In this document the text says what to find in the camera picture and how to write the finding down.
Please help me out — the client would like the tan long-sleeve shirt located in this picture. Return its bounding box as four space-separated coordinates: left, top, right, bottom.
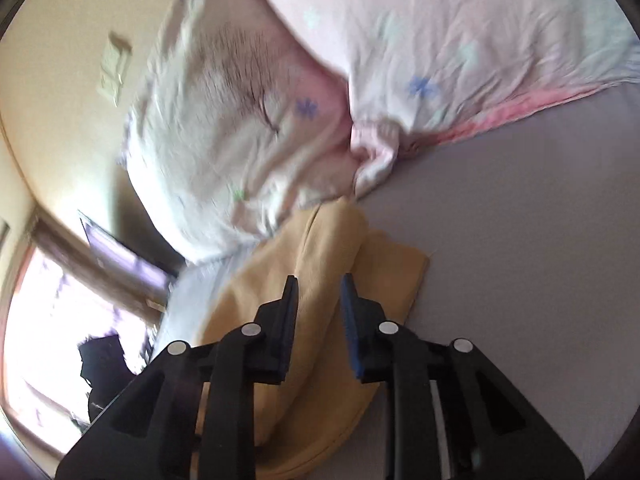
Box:
196 198 428 479

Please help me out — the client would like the dark television screen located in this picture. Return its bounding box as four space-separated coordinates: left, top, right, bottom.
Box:
79 212 177 292

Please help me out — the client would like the lavender bed sheet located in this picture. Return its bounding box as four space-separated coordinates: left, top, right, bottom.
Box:
155 84 639 479

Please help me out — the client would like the white floral left pillow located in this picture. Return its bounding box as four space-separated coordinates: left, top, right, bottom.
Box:
124 0 360 262

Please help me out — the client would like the pink floral right pillow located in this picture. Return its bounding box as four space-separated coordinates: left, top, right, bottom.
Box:
269 0 639 195

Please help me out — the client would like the bright window with frame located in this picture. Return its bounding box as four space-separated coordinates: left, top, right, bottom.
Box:
1 214 168 457

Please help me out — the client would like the white wall switch plate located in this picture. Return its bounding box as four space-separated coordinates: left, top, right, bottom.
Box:
96 32 132 106

